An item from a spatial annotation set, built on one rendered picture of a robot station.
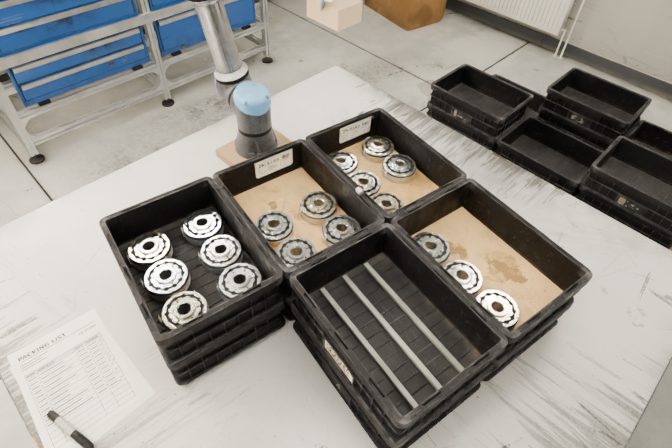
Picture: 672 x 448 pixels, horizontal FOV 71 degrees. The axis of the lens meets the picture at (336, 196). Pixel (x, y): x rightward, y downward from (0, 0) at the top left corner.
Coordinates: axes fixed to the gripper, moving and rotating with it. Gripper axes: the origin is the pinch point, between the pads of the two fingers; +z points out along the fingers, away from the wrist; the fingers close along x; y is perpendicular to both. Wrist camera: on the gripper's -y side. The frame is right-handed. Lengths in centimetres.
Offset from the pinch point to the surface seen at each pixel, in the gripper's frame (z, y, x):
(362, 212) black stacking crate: 20, 64, -51
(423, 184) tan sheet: 27, 65, -24
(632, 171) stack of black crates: 61, 104, 82
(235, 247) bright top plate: 24, 48, -81
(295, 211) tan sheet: 27, 47, -60
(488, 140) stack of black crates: 63, 48, 56
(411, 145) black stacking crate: 20, 55, -19
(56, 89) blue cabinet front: 75, -141, -67
